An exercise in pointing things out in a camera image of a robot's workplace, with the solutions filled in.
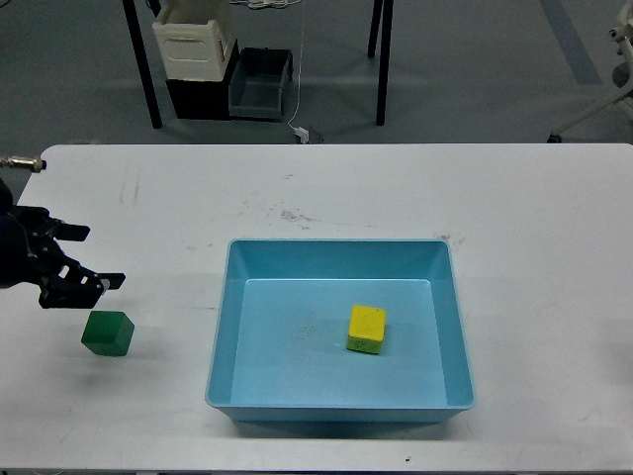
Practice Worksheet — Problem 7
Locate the light blue plastic box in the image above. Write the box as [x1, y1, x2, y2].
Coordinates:
[206, 239, 476, 424]

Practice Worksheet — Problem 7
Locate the yellow block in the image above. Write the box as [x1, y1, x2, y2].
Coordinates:
[346, 305, 387, 354]

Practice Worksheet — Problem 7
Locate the cream plastic crate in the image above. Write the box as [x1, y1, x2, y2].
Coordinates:
[152, 1, 236, 82]

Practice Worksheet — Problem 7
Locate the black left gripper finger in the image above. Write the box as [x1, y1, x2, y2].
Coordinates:
[39, 258, 126, 309]
[46, 218, 90, 242]

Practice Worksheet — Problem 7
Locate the white office chair base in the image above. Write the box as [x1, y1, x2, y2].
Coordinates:
[546, 4, 633, 144]

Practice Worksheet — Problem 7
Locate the black storage box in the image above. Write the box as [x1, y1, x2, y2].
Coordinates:
[165, 43, 239, 121]

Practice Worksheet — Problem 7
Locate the white power adapter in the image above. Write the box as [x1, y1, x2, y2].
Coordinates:
[294, 127, 310, 144]

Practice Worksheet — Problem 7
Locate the green block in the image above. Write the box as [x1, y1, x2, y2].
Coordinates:
[81, 311, 135, 357]

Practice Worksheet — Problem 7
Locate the black table leg left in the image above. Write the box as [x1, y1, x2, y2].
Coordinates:
[122, 0, 162, 130]

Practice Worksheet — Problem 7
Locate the black table leg right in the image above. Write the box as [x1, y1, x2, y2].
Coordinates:
[367, 0, 394, 127]

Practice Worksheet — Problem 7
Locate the grey plastic bin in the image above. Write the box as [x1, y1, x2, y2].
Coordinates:
[228, 47, 294, 122]

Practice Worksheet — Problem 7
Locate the black table leg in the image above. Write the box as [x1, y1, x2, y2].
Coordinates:
[122, 0, 162, 130]
[367, 0, 394, 127]

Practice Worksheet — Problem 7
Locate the white cable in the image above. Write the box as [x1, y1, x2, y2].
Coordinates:
[288, 0, 307, 131]

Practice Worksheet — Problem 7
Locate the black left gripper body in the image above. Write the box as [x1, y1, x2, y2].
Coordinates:
[1, 205, 63, 289]

